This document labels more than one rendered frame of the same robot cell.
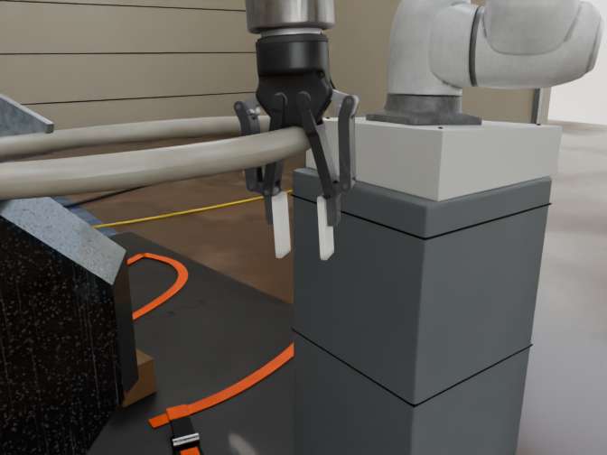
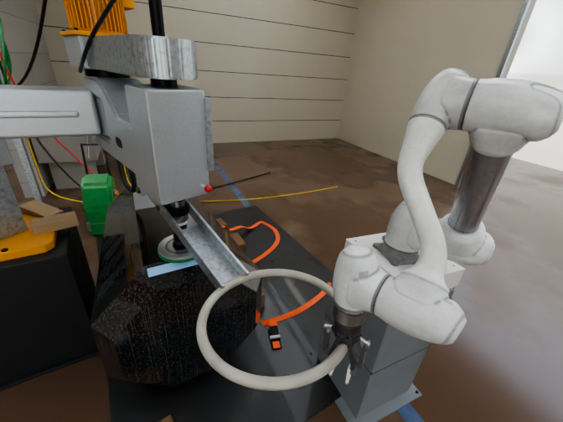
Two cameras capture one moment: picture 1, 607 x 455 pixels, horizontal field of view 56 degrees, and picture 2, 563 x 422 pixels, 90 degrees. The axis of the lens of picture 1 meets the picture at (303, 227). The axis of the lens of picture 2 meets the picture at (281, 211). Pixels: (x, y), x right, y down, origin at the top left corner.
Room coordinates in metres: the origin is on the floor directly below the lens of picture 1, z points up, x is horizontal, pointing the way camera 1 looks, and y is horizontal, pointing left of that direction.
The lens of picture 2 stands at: (0.04, 0.12, 1.66)
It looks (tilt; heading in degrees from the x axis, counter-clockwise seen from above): 27 degrees down; 10
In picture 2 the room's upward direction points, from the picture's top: 4 degrees clockwise
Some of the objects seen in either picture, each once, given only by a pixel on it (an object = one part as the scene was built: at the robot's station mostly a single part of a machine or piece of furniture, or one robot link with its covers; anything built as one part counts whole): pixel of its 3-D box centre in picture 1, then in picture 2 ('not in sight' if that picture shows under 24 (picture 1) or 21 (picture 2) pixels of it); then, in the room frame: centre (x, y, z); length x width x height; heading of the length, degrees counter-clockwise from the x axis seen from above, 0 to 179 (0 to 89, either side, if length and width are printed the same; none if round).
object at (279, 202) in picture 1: (281, 224); not in sight; (0.62, 0.02, 0.87); 0.03 x 0.01 x 0.07; 161
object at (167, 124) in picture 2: not in sight; (162, 142); (1.09, 0.83, 1.35); 0.36 x 0.22 x 0.45; 56
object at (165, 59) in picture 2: not in sight; (126, 59); (1.24, 1.05, 1.64); 0.96 x 0.25 x 0.17; 56
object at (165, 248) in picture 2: not in sight; (182, 245); (1.05, 0.76, 0.87); 0.21 x 0.21 x 0.01
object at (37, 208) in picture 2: not in sight; (41, 208); (1.23, 1.79, 0.80); 0.20 x 0.10 x 0.05; 88
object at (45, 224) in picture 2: not in sight; (55, 222); (1.12, 1.58, 0.81); 0.20 x 0.10 x 0.05; 142
